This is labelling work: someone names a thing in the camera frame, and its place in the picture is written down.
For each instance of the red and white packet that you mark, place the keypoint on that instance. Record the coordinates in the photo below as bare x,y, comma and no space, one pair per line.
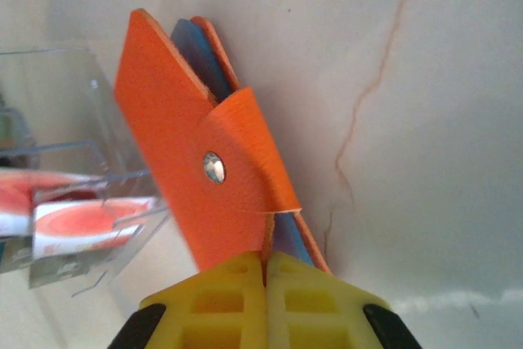
90,226

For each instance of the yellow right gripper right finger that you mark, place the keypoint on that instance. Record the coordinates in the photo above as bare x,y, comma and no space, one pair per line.
347,316

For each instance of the red and white credit card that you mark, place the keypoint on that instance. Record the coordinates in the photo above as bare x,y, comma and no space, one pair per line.
12,210

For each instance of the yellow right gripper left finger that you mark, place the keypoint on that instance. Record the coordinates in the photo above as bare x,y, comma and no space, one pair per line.
184,316

